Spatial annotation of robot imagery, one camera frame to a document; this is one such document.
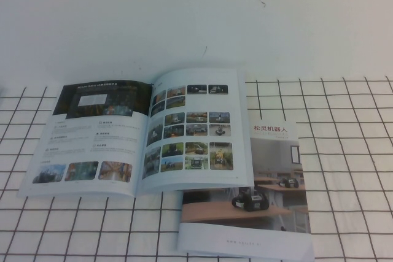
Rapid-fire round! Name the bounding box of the white black-grid tablecloth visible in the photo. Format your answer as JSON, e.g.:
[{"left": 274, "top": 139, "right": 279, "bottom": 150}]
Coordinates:
[{"left": 0, "top": 76, "right": 393, "bottom": 262}]

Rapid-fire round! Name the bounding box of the white product catalogue book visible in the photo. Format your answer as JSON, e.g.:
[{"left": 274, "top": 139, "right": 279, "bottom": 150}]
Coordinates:
[{"left": 17, "top": 67, "right": 256, "bottom": 199}]

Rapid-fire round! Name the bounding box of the closed brochure with robot cover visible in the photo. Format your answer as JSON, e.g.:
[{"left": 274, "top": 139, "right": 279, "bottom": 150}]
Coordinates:
[{"left": 176, "top": 120, "right": 316, "bottom": 262}]

